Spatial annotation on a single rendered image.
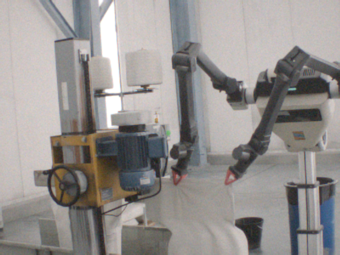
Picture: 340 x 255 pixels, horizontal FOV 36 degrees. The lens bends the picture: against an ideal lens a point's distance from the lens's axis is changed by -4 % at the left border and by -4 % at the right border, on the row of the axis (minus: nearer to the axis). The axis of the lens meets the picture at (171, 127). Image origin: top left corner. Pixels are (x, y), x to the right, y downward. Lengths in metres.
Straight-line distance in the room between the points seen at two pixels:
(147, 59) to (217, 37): 8.94
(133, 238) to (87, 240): 0.84
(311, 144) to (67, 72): 1.31
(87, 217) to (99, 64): 0.71
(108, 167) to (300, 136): 1.03
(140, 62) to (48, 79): 5.78
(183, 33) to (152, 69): 9.00
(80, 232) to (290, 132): 1.19
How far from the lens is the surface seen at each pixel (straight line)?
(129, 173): 2.26
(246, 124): 11.04
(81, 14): 8.75
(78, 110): 2.32
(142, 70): 2.36
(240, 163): 2.41
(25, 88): 7.73
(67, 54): 2.35
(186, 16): 11.36
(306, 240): 3.00
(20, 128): 7.61
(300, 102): 2.69
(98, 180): 2.32
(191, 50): 2.39
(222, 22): 11.26
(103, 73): 2.52
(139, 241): 3.18
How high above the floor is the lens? 1.46
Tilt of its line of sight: 3 degrees down
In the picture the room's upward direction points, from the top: 5 degrees counter-clockwise
